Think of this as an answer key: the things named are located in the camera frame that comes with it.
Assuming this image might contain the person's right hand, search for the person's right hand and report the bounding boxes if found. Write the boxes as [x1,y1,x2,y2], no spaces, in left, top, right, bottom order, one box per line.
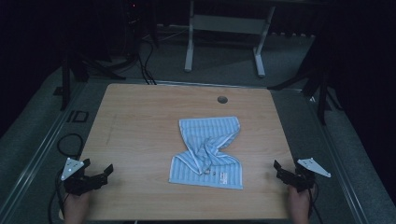
[287,185,318,224]

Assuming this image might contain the hand-held gripper cable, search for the hand-held gripper cable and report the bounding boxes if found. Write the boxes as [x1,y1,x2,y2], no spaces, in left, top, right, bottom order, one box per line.
[306,186,325,224]
[48,169,68,224]

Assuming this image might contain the black tripod stand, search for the black tripod stand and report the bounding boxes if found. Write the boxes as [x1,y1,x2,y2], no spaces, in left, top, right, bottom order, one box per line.
[52,50,127,112]
[266,66,344,126]

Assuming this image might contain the black floor cable loop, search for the black floor cable loop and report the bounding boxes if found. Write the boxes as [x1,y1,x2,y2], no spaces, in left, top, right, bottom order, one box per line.
[56,133,85,159]

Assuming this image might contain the white metal desk frame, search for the white metal desk frame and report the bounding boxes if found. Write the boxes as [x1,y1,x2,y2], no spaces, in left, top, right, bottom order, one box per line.
[183,0,276,78]

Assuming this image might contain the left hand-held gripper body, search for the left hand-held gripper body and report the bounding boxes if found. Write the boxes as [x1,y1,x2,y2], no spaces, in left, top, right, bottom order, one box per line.
[61,157,108,197]

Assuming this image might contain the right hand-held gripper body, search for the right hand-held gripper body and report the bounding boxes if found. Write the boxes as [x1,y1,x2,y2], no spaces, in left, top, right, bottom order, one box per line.
[288,158,332,193]

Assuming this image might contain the right hand-held gripper cable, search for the right hand-held gripper cable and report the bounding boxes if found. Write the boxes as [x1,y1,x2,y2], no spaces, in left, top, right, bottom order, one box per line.
[306,186,325,224]

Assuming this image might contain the black cables on floor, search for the black cables on floor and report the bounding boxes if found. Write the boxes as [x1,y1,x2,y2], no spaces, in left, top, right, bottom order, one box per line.
[135,38,158,86]

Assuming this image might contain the blue striped towel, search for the blue striped towel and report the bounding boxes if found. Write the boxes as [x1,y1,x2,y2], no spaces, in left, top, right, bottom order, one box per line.
[168,116,245,190]

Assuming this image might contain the metal floor rail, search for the metal floor rail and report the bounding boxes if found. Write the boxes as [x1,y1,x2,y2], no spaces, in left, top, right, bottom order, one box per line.
[0,81,88,220]
[306,92,372,224]

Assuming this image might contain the person's left hand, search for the person's left hand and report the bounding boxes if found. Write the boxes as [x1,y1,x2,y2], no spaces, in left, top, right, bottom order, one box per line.
[64,189,93,224]

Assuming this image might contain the left hand-held gripper cable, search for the left hand-held gripper cable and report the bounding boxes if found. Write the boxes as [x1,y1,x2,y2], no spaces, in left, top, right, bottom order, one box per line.
[48,169,68,224]

